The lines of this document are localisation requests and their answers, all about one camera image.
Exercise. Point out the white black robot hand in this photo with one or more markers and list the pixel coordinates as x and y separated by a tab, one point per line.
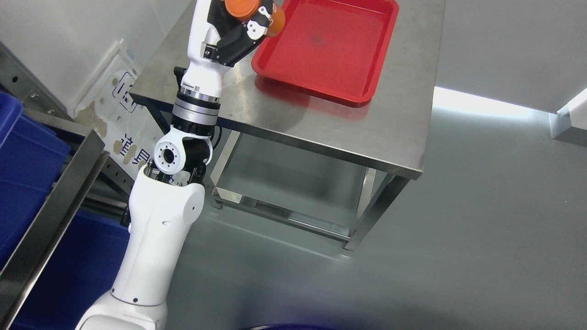
217	41

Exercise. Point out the orange cylindrical capacitor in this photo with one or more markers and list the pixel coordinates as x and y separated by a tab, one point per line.
245	10

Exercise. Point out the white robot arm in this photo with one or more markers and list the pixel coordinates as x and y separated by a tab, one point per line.
166	199

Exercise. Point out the red plastic tray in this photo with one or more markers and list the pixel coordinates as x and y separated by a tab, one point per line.
331	49

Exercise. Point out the white floor sign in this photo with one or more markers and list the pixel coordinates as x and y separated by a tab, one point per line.
105	104

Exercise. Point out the stainless steel table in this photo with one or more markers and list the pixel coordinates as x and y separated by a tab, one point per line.
387	136

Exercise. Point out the large blue bin upper right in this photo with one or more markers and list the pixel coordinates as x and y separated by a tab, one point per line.
31	156

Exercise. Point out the blue bin lower left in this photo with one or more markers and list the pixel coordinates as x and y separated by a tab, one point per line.
82	267

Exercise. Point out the steel shelf rail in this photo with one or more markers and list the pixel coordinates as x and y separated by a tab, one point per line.
31	255

